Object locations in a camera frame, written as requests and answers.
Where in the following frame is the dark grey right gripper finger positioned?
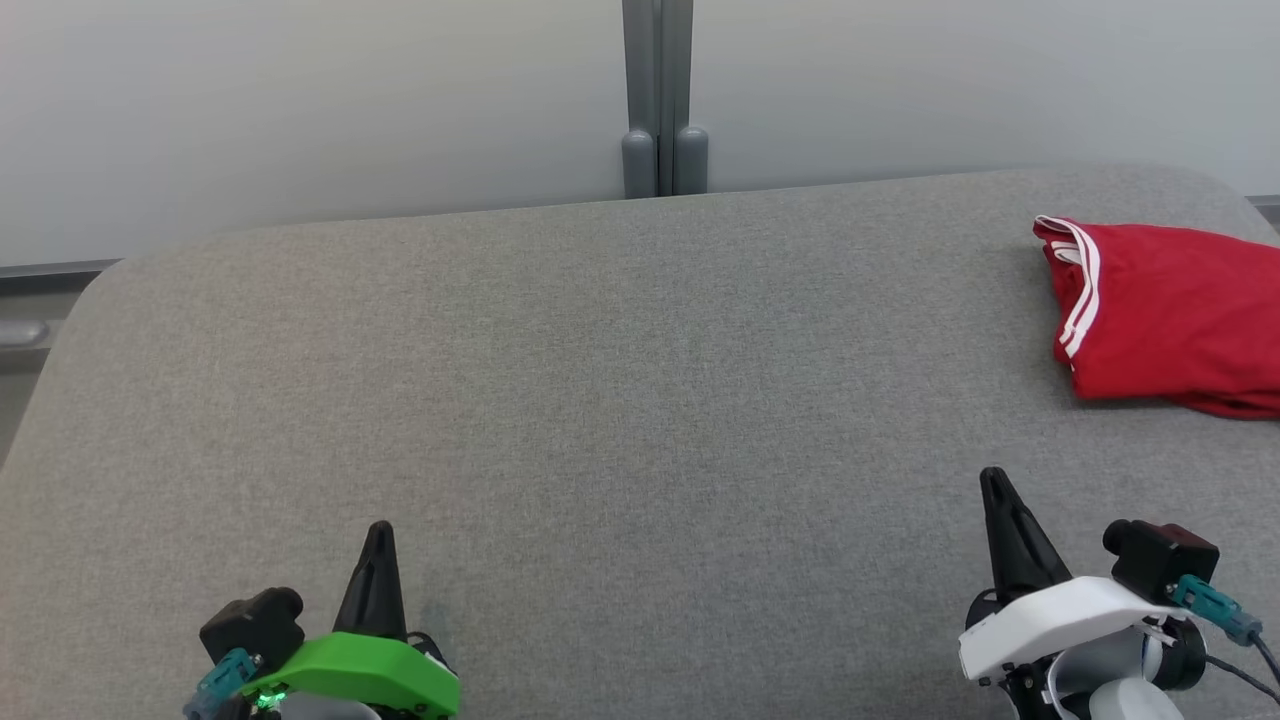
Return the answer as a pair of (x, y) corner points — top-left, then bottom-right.
(979, 466), (1032, 605)
(991, 466), (1074, 594)

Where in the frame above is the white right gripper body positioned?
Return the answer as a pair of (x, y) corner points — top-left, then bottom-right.
(958, 575), (1182, 685)

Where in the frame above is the black left cable teal connector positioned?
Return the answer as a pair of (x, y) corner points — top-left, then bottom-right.
(183, 648), (263, 720)

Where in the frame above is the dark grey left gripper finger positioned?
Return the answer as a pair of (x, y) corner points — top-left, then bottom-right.
(333, 520), (383, 634)
(378, 520), (410, 642)

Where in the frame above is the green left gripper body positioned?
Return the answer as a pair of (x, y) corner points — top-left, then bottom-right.
(240, 630), (462, 720)

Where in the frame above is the grey metal partition post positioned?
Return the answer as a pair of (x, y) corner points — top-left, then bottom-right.
(620, 0), (661, 199)
(658, 0), (711, 196)

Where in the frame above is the black cable teal connector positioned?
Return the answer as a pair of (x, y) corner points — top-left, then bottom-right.
(183, 648), (263, 720)
(1168, 575), (1280, 701)

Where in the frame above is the red basketball jersey white trim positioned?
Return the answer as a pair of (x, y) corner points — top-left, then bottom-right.
(1033, 215), (1280, 419)

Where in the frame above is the black right cable teal connector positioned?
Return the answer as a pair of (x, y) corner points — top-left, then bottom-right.
(1168, 575), (1280, 701)

